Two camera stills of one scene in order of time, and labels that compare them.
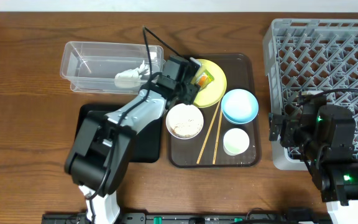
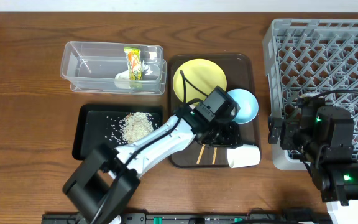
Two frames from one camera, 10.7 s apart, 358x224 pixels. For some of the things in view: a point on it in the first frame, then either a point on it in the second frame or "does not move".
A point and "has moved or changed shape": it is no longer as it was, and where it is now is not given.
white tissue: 130,78 does not move
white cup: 235,142 has moved or changed shape
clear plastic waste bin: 91,67 does not move
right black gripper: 292,124 does not move
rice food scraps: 186,129 has moved or changed shape
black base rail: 188,218 does not move
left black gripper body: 190,90 to 221,137
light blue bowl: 239,106 does not move
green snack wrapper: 204,79 to 133,55
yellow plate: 212,82 does not move
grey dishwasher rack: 335,58 does not move
